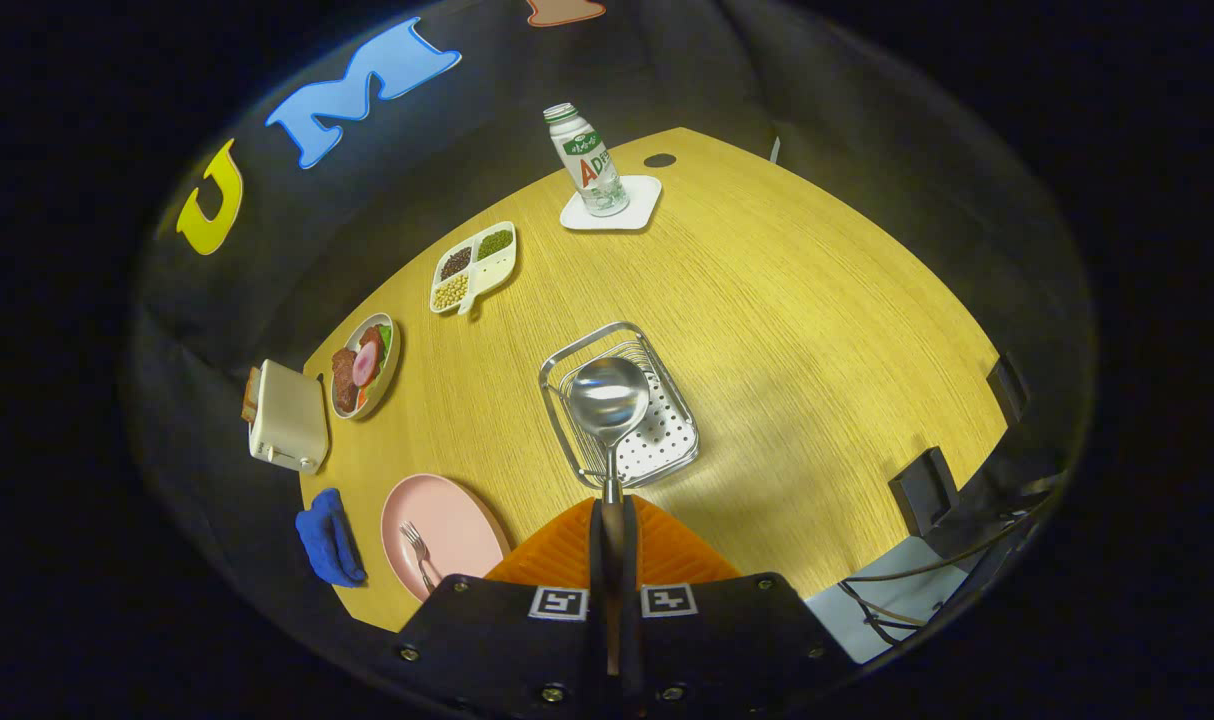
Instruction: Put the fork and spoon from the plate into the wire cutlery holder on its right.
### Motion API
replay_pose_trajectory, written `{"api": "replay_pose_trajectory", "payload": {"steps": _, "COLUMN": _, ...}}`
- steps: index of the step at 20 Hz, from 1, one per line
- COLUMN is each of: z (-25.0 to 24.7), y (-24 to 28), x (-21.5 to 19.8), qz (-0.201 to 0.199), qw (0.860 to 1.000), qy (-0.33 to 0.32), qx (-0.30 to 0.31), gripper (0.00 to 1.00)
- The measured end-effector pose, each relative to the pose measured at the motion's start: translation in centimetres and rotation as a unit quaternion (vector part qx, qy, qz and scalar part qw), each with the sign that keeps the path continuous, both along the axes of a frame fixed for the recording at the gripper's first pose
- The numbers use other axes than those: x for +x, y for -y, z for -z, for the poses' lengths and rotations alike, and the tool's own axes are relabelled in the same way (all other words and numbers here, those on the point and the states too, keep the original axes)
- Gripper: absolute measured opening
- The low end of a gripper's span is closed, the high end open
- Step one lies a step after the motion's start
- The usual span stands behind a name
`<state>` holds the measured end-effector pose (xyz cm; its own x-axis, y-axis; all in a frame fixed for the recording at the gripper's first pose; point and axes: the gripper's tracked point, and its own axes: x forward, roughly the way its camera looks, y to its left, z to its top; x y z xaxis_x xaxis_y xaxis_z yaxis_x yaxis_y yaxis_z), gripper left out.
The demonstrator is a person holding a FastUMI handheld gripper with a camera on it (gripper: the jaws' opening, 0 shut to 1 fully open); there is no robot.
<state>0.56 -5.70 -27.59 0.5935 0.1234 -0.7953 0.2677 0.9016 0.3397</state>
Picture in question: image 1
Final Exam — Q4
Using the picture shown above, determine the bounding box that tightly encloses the metal wire basket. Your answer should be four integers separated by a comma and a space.
538, 321, 701, 490

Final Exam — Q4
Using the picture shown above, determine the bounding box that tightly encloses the cream toaster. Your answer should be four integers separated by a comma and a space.
248, 359, 330, 475

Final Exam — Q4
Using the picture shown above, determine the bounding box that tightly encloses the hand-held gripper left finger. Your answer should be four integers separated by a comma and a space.
395, 497, 609, 717

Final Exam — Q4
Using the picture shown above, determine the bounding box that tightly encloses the clear bottle with green label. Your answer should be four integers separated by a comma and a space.
543, 102, 631, 218

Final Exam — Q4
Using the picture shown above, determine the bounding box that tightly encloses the blue cloth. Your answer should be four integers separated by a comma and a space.
295, 487, 368, 588

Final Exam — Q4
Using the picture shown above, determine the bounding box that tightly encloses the white divided dish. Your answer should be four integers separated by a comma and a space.
429, 221, 518, 317

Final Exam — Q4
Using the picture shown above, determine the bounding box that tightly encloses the metal spoon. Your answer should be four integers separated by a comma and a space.
568, 356, 653, 681

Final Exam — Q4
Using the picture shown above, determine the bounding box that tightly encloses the black cable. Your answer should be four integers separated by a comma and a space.
835, 478, 1063, 646

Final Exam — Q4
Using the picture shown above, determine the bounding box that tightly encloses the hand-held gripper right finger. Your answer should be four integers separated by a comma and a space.
622, 495, 858, 717

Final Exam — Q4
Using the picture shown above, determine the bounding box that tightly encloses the pink plate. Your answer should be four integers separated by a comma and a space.
380, 473, 513, 603

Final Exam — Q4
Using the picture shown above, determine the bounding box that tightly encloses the white coaster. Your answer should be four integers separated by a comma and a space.
560, 175, 663, 232

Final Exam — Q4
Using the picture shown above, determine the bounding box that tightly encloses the white food plate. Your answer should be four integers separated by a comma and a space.
328, 312, 403, 421

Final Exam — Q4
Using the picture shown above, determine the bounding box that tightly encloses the long brown meat piece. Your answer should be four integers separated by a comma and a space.
331, 348, 360, 414

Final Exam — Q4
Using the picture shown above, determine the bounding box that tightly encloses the metal fork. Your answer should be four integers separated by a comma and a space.
399, 520, 438, 593

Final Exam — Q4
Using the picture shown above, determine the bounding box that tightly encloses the black table clamp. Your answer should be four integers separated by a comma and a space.
986, 352, 1030, 426
888, 446, 961, 538

